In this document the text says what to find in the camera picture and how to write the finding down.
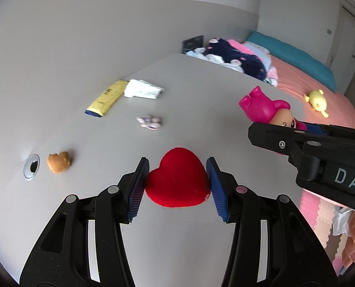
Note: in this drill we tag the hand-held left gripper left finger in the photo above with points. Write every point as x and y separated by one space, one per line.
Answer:
138 188

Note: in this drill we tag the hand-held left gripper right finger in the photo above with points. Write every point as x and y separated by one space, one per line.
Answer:
218 191

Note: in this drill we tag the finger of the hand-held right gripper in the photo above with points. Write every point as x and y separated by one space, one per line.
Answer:
273 139
339 132

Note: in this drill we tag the pink hooded doll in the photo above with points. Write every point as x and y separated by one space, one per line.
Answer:
261 107

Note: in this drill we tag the red heart plush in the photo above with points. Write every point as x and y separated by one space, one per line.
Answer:
177 179

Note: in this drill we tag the yellow plush toy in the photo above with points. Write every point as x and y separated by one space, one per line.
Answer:
316 100

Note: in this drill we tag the pastel foam floor mat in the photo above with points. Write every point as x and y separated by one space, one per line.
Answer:
318 215

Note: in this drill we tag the white crumpled plastic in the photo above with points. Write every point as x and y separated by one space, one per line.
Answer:
340 221

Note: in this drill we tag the pink and white small cloth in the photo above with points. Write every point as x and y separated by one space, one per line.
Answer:
271 77

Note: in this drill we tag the pink bed sheet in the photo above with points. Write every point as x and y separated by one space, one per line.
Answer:
291 77

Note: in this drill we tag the brown bear face toy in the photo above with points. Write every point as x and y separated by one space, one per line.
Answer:
59 163

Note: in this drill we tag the teal pillow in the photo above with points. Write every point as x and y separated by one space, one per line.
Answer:
297 56

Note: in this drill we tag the light blue cloth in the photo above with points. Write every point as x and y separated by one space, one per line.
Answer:
259 52

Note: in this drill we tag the yellow packet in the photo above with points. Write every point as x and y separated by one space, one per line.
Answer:
105 98

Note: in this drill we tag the white closet door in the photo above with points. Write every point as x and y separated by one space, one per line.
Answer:
345 36

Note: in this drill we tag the black picture frame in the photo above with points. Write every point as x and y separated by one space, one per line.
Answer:
192 43

